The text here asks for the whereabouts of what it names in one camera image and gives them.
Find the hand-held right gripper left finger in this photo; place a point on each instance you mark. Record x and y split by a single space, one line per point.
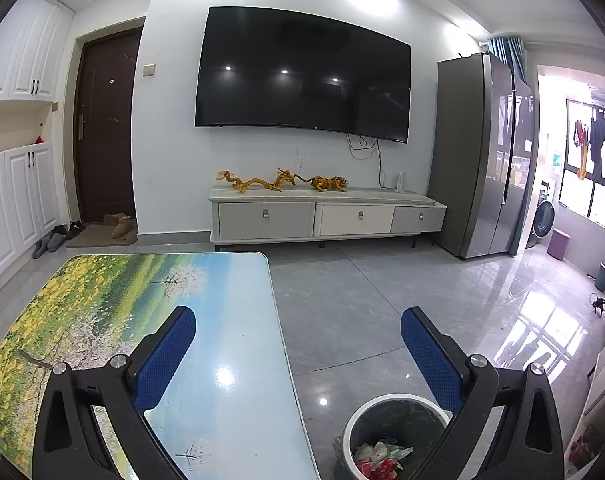
165 355

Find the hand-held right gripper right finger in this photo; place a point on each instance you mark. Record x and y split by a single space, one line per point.
430 355

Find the white rimmed trash bin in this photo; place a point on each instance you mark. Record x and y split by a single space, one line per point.
382 425

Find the pile of wrappers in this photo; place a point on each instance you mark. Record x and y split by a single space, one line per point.
377 460

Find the grey slipper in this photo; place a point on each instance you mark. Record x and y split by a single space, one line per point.
40 248
57 241

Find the landscape print table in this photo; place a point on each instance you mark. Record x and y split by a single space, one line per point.
222 310

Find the white shoe cabinets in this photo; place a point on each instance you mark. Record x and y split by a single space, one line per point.
22 195

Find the black shoes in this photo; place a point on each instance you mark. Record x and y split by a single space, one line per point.
75 230

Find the brown doormat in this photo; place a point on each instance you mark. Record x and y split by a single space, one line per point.
92 237

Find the brown boot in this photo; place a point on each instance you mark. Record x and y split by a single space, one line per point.
124 229
113 218

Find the grey television cabinet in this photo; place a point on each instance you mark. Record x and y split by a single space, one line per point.
357 220

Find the purple stool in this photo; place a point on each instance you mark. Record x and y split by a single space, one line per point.
558 245

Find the white coffee table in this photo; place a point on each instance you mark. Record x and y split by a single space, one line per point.
602 375

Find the white power strip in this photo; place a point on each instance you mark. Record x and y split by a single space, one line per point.
401 182

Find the small black floor object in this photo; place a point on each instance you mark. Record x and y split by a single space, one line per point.
598 305

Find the washing machine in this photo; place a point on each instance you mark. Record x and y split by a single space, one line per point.
543 220

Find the small grey bin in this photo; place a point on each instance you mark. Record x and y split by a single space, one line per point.
604 276

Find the dark brown entrance door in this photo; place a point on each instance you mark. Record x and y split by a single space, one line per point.
107 135

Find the golden dragon figurine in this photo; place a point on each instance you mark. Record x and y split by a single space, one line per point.
255 182

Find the grey refrigerator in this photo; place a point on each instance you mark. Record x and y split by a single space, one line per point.
462 160

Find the golden tiger figurine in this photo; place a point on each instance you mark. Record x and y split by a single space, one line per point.
330 183

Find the red yellow hanging clothes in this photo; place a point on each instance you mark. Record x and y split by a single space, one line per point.
580 135

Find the dark hanging pants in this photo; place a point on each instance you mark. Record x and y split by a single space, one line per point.
602 145

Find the blue curtain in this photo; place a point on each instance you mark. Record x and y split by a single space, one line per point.
504 55

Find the white wall cabinets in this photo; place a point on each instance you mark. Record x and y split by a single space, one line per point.
32 50

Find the wall light switch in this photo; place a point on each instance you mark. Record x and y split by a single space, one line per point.
148 69

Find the black wall television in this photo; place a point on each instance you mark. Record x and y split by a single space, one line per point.
302 70

